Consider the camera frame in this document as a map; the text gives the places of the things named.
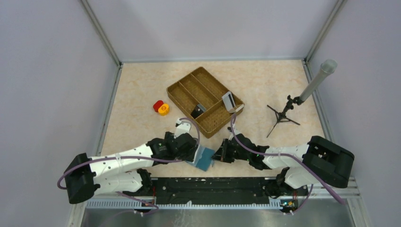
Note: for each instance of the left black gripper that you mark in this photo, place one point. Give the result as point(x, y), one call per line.
point(188, 155)

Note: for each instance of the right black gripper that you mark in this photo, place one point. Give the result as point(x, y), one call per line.
point(222, 153)

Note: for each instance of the blue card holder wallet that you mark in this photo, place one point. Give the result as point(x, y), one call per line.
point(203, 158)

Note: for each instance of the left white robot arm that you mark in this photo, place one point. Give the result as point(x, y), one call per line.
point(125, 171)

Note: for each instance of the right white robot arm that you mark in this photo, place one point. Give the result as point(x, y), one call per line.
point(316, 161)

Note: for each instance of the black card in tray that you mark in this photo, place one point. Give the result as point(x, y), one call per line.
point(198, 110)

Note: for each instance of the grey white card stand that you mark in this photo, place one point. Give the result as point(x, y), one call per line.
point(228, 100)

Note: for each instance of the orange cylinder block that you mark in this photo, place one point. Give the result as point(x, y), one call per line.
point(164, 109)

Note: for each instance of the red cylinder block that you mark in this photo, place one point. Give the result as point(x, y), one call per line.
point(157, 105)

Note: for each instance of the woven brown divided tray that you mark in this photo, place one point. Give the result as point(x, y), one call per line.
point(201, 87)

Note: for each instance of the grey microphone on tripod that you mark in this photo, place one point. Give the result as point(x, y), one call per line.
point(327, 68)

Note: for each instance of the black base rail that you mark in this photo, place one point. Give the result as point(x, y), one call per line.
point(225, 191)

